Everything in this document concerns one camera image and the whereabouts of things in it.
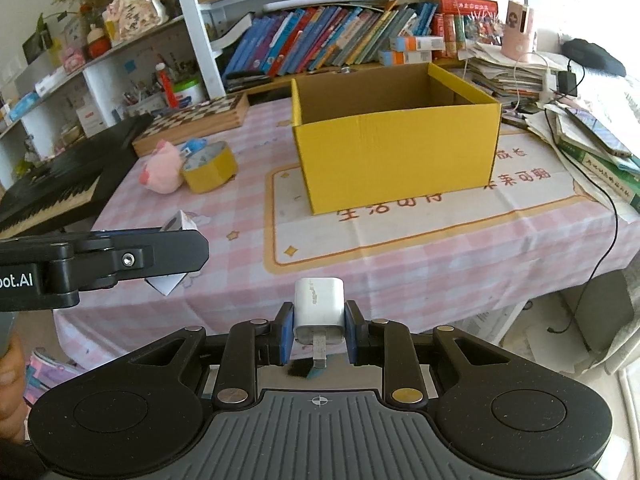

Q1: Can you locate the blue plastic bag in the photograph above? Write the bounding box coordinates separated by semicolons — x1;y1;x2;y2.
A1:
180;138;207;158

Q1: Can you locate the pink plush pig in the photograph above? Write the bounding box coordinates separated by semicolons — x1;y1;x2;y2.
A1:
139;140;183;195

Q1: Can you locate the small white red box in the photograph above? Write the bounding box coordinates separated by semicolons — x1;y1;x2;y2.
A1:
145;210;209;297

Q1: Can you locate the pink checkered tablecloth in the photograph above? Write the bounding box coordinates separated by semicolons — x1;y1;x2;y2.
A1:
54;100;639;368

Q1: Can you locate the stack of papers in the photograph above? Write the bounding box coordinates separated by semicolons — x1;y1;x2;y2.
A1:
458;40;639;209

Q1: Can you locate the wooden chess board box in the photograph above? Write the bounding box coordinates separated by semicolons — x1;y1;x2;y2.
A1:
132;93;250;157

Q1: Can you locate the orange white medicine box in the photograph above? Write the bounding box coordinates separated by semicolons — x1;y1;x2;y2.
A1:
390;36;446;52

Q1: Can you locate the black electric keyboard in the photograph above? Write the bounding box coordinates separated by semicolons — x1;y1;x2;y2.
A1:
0;114;153;238

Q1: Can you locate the white green lid jar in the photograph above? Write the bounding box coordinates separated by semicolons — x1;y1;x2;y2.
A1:
174;77;206;108

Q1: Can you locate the white charger plug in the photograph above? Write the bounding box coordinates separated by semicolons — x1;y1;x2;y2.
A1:
294;278;345;370

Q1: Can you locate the yellow tape roll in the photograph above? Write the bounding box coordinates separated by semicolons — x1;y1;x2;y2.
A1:
181;141;239;194

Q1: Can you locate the black power adapter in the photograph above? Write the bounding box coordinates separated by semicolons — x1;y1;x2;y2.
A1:
556;70;578;96

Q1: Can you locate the yellow cardboard box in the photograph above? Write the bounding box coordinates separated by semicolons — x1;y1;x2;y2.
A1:
291;63;501;214

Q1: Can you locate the pink phone holder cup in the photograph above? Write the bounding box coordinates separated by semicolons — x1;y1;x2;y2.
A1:
501;1;535;62

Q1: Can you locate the row of leaning books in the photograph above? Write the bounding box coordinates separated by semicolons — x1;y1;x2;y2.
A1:
222;2;437;78

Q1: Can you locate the person's left hand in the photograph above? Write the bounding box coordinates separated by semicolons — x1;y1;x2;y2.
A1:
0;333;28;443

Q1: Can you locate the pink paper house ornament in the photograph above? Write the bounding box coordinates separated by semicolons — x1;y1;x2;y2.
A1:
102;0;168;46

